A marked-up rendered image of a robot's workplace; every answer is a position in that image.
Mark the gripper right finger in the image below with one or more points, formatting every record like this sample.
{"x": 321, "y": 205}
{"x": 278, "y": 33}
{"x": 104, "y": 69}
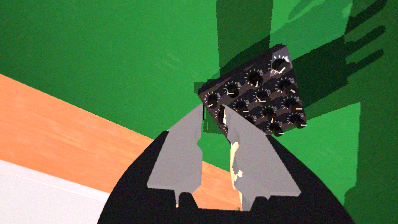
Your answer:
{"x": 264, "y": 167}

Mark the dark grey knob box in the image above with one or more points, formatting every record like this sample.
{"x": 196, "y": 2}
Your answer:
{"x": 259, "y": 80}

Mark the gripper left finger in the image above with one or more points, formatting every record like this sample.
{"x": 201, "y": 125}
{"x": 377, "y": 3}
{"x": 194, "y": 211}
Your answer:
{"x": 170, "y": 165}

